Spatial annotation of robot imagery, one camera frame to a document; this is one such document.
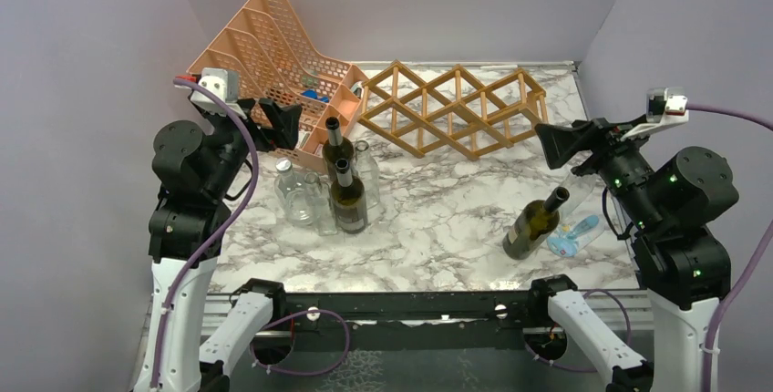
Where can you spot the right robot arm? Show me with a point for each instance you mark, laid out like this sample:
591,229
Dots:
685,270

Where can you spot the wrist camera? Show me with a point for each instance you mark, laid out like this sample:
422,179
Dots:
666,105
221,82

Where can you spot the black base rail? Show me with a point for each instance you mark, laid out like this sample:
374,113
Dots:
409,321

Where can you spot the clear bottle blue label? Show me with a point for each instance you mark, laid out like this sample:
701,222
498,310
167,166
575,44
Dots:
579,224

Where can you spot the green wine bottle front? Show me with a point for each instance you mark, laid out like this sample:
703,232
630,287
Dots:
348,197

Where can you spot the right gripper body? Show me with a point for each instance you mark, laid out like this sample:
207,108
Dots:
620,158

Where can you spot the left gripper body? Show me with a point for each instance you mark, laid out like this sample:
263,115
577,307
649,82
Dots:
229,137

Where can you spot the pink plastic file organizer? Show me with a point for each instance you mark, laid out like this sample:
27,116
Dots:
266,44

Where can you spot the green wine bottle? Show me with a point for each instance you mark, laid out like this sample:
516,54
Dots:
537,220
348,197
336,147

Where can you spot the small clear glass bottle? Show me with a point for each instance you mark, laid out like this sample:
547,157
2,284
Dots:
317,194

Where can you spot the blue item in organizer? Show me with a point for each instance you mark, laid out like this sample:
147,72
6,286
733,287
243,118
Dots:
312,94

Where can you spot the wooden wine rack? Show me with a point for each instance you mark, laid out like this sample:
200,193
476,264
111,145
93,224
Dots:
454,109

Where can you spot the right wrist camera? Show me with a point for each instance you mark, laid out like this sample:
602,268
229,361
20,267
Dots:
666,105

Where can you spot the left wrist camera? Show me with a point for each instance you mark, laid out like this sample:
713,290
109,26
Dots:
221,82

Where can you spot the clear bottle silver cap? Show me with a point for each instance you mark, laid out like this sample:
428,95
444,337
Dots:
291,192

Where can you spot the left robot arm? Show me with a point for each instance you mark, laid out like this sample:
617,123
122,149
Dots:
196,170

